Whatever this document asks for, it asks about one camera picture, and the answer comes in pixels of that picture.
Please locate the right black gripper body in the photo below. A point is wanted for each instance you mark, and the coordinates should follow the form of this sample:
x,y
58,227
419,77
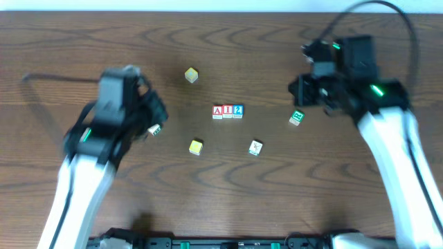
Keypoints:
x,y
304,91

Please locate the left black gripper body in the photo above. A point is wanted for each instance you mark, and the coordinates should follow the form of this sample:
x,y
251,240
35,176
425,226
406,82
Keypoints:
x,y
152,108

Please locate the red letter A block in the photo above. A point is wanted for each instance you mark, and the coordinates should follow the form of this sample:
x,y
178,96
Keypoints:
x,y
217,112

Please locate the red letter I block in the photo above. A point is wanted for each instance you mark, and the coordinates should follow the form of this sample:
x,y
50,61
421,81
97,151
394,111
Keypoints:
x,y
227,111

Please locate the blue number 2 block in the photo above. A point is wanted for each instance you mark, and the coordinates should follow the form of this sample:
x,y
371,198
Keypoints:
x,y
238,111

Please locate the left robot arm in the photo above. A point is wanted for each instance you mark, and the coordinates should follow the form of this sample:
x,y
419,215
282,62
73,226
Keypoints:
x,y
85,176

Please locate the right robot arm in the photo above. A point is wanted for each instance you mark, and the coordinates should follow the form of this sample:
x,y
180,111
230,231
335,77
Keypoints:
x,y
393,138

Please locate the white block green side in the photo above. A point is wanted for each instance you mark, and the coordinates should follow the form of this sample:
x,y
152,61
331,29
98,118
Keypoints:
x,y
155,129

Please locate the green letter R block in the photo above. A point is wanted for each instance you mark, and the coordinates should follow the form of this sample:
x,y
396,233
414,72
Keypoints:
x,y
296,117

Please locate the yellow block upper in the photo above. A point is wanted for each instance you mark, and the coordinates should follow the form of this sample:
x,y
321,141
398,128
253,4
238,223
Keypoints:
x,y
191,75

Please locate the yellow block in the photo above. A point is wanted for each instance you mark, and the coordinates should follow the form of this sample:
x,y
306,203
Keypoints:
x,y
195,147
191,75

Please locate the yellow block lower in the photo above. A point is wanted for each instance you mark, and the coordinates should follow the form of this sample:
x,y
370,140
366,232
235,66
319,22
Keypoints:
x,y
195,147

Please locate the white block stick figure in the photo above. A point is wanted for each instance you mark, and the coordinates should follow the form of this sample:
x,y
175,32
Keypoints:
x,y
255,147

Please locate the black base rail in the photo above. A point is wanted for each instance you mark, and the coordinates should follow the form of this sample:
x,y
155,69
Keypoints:
x,y
120,238

